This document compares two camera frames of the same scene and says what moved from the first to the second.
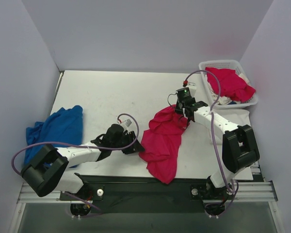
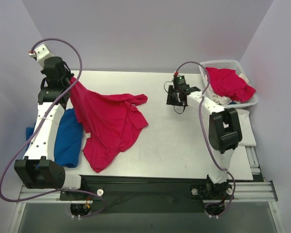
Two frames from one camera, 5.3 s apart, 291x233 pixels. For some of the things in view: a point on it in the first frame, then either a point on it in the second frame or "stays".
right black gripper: [182, 111] → [170, 95]
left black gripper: [130, 141] → [69, 74]
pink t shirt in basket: [232, 84] stays
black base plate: [143, 194] stays
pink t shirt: [160, 145] → [108, 122]
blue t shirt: [65, 125] stays
